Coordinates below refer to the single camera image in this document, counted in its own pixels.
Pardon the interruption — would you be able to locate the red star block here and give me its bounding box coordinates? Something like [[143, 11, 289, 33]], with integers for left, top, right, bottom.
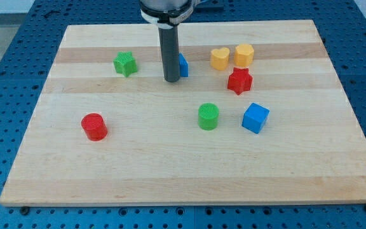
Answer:
[[227, 67, 253, 95]]

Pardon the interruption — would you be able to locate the green star block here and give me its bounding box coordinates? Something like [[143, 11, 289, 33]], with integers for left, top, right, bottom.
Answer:
[[113, 52, 138, 77]]

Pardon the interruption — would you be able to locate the green cylinder block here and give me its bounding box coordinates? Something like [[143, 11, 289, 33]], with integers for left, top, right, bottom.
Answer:
[[198, 102, 219, 130]]

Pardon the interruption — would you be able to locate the blue block behind rod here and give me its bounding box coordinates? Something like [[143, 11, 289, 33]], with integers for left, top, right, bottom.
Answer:
[[179, 53, 189, 77]]

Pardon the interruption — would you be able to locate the yellow heart block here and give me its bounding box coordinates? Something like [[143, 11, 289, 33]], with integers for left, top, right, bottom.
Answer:
[[210, 47, 230, 71]]

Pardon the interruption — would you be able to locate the blue cube block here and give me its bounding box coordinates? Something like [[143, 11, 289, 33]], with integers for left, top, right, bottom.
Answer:
[[241, 103, 269, 134]]

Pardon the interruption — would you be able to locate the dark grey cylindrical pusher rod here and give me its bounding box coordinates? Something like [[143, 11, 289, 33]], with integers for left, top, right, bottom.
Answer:
[[158, 27, 180, 83]]

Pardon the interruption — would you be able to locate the light wooden board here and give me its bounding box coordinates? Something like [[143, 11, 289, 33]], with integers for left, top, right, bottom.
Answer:
[[0, 20, 366, 207]]

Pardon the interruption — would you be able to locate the yellow hexagon block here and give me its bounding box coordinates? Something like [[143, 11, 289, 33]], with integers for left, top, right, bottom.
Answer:
[[234, 44, 254, 67]]

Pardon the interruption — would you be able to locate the red cylinder block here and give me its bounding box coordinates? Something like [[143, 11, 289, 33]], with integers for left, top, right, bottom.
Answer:
[[81, 113, 108, 141]]

